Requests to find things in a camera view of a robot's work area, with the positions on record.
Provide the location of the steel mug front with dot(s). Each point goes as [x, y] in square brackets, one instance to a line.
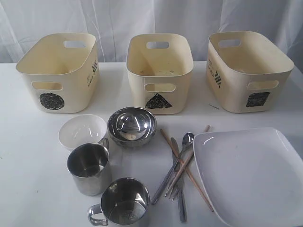
[124, 203]

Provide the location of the steel fork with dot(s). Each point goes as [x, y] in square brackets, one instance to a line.
[174, 192]

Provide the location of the steel spoon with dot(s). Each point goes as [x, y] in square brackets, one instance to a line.
[188, 138]

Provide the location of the cream bin with square mark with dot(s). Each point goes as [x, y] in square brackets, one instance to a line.
[246, 71]

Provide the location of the white square plate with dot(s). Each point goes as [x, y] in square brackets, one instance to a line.
[252, 178]

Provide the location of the wooden chopstick pale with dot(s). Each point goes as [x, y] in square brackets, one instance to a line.
[183, 166]

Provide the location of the stainless steel bowl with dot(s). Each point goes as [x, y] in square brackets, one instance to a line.
[132, 127]

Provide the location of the steel table knife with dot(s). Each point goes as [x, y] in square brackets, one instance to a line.
[181, 205]

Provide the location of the cream bin with triangle mark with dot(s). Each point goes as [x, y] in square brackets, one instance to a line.
[159, 70]

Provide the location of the wooden chopstick long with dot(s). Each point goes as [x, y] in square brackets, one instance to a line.
[190, 175]

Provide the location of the cream bin with circle mark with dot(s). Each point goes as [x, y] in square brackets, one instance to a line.
[61, 72]

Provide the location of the steel mug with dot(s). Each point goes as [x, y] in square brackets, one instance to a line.
[89, 165]
[124, 203]

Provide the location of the white plastic bowl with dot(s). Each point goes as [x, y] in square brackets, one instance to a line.
[82, 129]

